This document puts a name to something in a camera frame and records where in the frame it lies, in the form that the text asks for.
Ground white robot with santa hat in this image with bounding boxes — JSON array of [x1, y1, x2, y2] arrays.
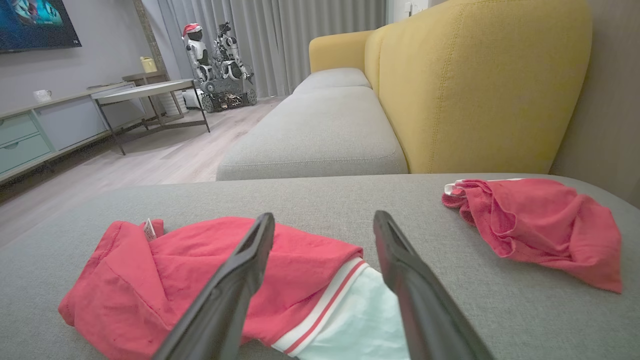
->
[[181, 22, 213, 83]]

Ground yellow sofa back cushion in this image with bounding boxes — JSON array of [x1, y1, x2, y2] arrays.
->
[[365, 0, 593, 174]]

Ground brown side table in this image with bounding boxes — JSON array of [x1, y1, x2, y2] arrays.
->
[[122, 71, 171, 88]]

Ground red white basketball jersey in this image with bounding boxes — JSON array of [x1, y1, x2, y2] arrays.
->
[[58, 216, 416, 360]]

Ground large grey sofa chaise cushion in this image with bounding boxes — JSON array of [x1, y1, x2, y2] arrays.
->
[[0, 173, 640, 360]]

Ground grey curtain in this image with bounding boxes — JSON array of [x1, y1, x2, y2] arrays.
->
[[142, 0, 388, 98]]

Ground yellow sofa armrest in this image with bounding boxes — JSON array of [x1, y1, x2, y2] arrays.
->
[[308, 30, 376, 74]]

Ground red shorts with white trim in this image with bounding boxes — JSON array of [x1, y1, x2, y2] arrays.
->
[[442, 178, 623, 294]]

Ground grey green tv cabinet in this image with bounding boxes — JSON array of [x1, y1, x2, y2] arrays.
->
[[0, 82, 146, 186]]

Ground small grey sofa seat cushion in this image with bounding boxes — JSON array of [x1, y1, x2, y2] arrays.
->
[[292, 67, 373, 96]]

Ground white black humanoid robot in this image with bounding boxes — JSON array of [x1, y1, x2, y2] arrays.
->
[[214, 21, 253, 81]]

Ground wall mounted television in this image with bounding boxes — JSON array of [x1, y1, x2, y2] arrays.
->
[[0, 0, 82, 54]]

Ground white ribbed bin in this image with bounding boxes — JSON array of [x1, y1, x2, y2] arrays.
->
[[157, 90, 188, 117]]

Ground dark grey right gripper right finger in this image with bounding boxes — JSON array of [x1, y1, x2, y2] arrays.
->
[[373, 210, 496, 360]]

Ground grey coffee table black legs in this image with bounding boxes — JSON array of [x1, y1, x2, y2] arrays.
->
[[92, 78, 211, 156]]

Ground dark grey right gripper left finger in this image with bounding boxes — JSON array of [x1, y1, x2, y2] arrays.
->
[[152, 213, 276, 360]]

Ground grey sofa back cushion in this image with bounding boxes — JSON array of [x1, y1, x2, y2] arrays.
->
[[550, 0, 640, 208]]

